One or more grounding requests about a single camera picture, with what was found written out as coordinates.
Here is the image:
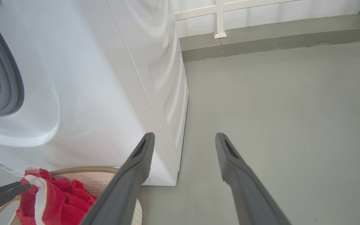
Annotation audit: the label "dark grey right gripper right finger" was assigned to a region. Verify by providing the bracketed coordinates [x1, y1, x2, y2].
[215, 133, 291, 225]

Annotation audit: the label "cream laundry basket brown rim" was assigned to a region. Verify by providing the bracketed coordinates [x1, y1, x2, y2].
[0, 166, 143, 225]

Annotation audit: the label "red and white clothes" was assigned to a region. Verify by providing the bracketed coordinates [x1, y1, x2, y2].
[16, 167, 98, 225]

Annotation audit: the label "white front-load washing machine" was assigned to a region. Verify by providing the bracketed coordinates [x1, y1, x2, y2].
[0, 0, 189, 187]

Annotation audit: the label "blue energy label sticker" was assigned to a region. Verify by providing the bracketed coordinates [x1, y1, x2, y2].
[0, 162, 24, 178]

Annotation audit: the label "white metal railing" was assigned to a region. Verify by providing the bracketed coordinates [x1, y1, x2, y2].
[169, 0, 360, 39]

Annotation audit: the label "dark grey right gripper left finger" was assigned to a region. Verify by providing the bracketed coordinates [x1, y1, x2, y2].
[80, 132, 155, 225]

